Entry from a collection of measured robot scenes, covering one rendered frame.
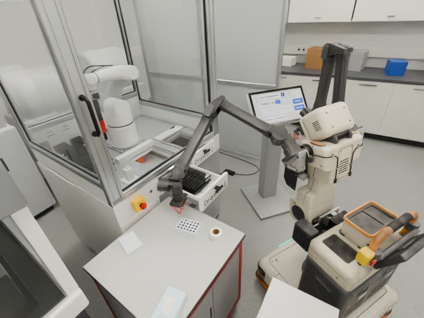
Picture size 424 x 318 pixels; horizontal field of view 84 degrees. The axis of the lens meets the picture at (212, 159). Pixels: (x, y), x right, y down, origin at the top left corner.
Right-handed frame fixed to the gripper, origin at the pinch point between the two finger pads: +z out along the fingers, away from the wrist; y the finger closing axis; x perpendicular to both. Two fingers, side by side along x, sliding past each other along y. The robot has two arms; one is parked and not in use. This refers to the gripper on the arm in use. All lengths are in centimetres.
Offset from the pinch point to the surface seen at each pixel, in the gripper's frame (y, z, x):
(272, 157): -116, 31, 41
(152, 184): -11.8, -4.8, -23.7
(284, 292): 24, 11, 59
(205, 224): -3.1, 10.7, 12.9
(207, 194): -12.4, -4.4, 11.9
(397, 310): -28, 87, 139
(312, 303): 26, 11, 70
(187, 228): 5.2, 6.9, 5.3
